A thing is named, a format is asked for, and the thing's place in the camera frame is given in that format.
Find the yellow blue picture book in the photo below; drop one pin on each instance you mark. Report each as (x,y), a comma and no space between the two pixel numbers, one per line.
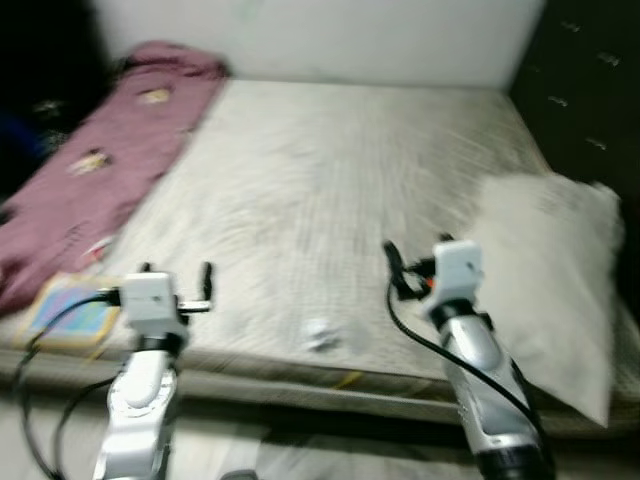
(70,318)

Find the white paper ball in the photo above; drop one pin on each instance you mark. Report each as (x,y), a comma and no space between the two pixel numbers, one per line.
(320,335)

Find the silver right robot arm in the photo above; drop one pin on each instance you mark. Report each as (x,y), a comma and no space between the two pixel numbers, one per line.
(490,380)

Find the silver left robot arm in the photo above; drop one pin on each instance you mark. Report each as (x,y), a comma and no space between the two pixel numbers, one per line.
(140,400)

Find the white quilted mattress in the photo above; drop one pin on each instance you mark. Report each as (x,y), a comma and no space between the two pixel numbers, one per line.
(330,200)

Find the purple cartoon print blanket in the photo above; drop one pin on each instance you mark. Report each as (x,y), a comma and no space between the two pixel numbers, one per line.
(110,170)

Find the white pillow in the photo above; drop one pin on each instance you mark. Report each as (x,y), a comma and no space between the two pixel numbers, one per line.
(545,270)

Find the grey left robot leg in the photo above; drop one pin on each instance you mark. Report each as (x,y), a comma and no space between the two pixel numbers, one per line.
(240,475)

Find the dark tufted headboard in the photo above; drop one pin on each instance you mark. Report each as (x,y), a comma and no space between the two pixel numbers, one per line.
(585,100)

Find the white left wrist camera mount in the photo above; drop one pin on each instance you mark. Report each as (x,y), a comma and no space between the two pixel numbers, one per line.
(150,300)

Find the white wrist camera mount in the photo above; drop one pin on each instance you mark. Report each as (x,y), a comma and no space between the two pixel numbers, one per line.
(150,300)
(458,270)

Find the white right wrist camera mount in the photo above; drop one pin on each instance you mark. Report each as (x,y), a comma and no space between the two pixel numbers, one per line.
(458,270)

